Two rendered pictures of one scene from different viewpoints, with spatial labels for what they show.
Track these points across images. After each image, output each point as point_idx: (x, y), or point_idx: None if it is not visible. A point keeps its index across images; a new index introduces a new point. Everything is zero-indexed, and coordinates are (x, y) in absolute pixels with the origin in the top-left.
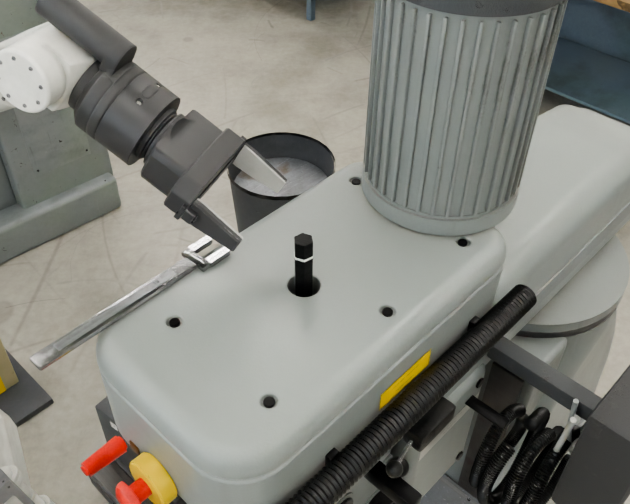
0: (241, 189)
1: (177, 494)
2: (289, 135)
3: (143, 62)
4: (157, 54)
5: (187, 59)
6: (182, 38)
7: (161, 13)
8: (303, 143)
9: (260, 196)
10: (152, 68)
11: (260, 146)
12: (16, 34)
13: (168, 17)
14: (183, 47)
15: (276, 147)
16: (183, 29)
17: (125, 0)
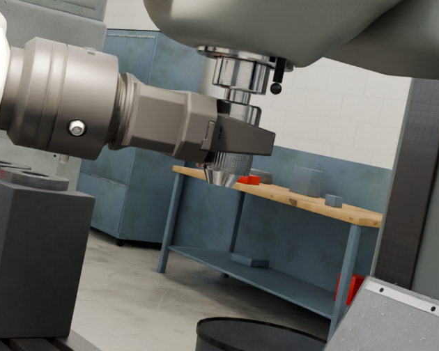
0: (210, 341)
1: None
2: (287, 331)
3: (119, 331)
4: (138, 331)
5: (171, 342)
6: (172, 329)
7: (156, 309)
8: (304, 345)
9: (233, 350)
10: (127, 338)
11: (246, 336)
12: (10, 140)
13: (163, 313)
14: (171, 334)
15: (266, 345)
16: (176, 324)
17: (120, 293)
